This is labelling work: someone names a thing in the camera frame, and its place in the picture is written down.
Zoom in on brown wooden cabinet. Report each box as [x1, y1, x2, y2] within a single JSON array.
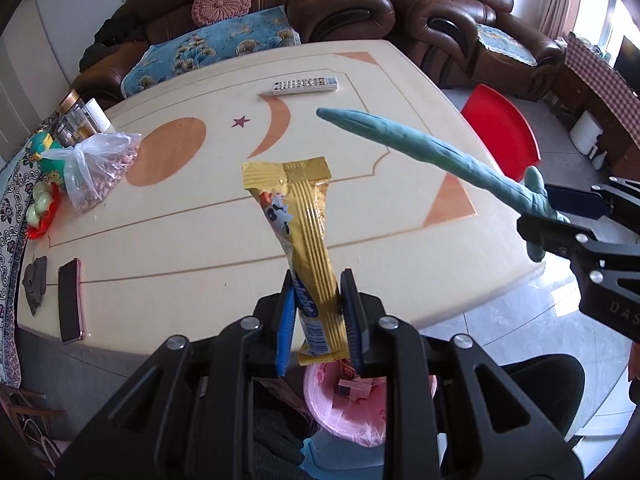
[[549, 59, 640, 182]]

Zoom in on dark knit cloth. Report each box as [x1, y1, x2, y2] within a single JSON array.
[[252, 399, 307, 480]]

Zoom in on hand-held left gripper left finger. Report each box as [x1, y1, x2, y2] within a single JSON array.
[[55, 269, 297, 480]]

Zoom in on red plastic stool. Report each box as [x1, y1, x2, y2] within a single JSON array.
[[460, 83, 542, 184]]

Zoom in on white remote control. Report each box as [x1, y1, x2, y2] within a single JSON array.
[[271, 74, 340, 96]]

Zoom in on pink plastic trash bag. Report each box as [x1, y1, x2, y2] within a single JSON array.
[[302, 357, 439, 449]]

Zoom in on black monitor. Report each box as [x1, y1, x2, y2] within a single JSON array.
[[613, 35, 640, 94]]

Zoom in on clear plastic bag of nuts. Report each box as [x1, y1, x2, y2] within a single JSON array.
[[40, 131, 144, 215]]

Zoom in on yellow snack packet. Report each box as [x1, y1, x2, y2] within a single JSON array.
[[241, 156, 352, 367]]

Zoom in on blue armchair seat cover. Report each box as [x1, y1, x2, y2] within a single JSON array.
[[474, 22, 542, 67]]

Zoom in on blue patterned cushion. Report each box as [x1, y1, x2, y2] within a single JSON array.
[[122, 7, 303, 99]]

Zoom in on dark grey rag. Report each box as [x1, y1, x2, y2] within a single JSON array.
[[22, 255, 49, 317]]

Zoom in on black white patterned cloth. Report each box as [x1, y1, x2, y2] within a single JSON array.
[[0, 114, 57, 392]]

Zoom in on red plate with green fruits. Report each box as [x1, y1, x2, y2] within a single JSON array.
[[25, 181, 62, 241]]

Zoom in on green yellow toy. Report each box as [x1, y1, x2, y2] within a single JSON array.
[[26, 130, 69, 192]]

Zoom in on person's black pants leg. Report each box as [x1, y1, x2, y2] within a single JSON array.
[[500, 353, 586, 444]]

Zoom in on beige coffee table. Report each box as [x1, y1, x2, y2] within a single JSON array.
[[14, 39, 547, 362]]

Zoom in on white plastic bottle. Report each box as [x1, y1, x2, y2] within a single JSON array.
[[85, 98, 112, 137]]

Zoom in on pink round knitted cushion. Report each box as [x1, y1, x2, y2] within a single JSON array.
[[192, 0, 253, 29]]

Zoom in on brown leather armchair sofa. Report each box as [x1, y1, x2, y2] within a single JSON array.
[[390, 0, 567, 92]]

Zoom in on black smartphone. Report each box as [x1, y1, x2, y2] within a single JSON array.
[[57, 258, 84, 345]]

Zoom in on checkered tablecloth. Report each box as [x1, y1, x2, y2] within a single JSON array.
[[564, 31, 640, 107]]

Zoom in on glass jar with bronze lid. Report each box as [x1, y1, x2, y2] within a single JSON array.
[[56, 88, 99, 147]]

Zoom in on white round appliance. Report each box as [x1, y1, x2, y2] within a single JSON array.
[[569, 109, 604, 157]]

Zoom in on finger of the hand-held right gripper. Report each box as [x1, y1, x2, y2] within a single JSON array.
[[545, 176, 640, 234], [516, 213, 640, 287]]

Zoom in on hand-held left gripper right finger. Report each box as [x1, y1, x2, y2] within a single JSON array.
[[340, 268, 586, 480]]

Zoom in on black clothing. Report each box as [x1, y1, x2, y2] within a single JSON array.
[[78, 14, 152, 74]]

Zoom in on blue trash bin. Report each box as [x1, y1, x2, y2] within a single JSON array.
[[299, 436, 392, 480]]

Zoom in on long brown leather sofa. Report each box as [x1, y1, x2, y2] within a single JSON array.
[[70, 0, 397, 112]]

